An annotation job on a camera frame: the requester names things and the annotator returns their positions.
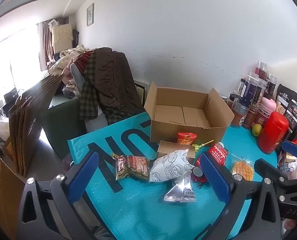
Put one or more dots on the large red gold-print packet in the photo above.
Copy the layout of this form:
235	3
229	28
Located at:
218	153

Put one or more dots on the hanging beige cloth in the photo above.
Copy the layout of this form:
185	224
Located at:
61	37

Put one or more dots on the brown jacket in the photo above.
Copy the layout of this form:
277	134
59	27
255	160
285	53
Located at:
113	80

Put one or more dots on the pile of beige bedding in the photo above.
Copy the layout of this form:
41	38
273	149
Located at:
61	62

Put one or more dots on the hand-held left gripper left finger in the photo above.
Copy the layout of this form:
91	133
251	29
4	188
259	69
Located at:
84	175

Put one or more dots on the small red snack packet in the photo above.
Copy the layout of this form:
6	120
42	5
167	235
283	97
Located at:
187	138

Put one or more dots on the green plaid garment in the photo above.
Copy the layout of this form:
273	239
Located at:
88	97

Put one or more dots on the green fruit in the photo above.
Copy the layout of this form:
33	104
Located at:
257	130

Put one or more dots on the framed wall picture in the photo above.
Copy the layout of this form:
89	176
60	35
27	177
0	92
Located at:
90	15

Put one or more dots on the large cardboard box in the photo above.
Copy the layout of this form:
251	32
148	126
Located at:
173	132

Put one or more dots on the white fish-print snack packet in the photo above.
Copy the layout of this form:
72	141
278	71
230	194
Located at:
167	167

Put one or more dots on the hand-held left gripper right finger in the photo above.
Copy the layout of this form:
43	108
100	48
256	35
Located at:
213	175

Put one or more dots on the black printed pouch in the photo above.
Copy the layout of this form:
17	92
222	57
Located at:
292	110

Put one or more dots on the small cardboard box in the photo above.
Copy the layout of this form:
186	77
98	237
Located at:
164	150

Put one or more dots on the narrow jar of brown powder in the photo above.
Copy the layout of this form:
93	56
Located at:
251	117

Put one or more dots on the stack of flat cardboard sheets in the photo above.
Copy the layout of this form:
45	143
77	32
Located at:
28	130

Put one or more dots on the silver foil snack packet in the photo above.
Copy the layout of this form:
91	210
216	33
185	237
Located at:
179	192

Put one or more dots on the clear-wrapped waffle packet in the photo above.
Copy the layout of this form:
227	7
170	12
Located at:
242	171

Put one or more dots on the tall dark-label jar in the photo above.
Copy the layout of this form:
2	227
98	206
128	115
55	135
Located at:
272	87

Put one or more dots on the pink canister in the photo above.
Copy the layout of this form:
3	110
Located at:
267	107

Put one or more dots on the teal bubble mat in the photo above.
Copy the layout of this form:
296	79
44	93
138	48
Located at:
138	212

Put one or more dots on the brown peanut snack packet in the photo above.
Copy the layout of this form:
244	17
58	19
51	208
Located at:
132	166

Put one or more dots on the tall clear jar of seeds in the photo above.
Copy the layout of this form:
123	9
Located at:
261	92

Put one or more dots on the wide jar of brown powder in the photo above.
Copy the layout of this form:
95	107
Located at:
239	112

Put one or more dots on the ceiling air vent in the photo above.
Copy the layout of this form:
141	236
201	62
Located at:
18	2

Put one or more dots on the black frame leaning on wall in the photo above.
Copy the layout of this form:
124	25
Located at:
141	90

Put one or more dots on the red canister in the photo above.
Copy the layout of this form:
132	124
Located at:
273	132

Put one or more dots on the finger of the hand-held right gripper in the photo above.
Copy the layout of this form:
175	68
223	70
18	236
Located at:
294	148
268	170

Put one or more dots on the yellow green lollipop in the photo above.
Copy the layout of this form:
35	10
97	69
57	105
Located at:
197	145

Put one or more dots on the red striped cloth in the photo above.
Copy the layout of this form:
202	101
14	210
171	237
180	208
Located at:
83	62

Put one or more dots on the brown curtain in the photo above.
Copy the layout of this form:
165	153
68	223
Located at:
45	45

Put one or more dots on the tall jar of red contents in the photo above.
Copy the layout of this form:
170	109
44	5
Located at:
262	71

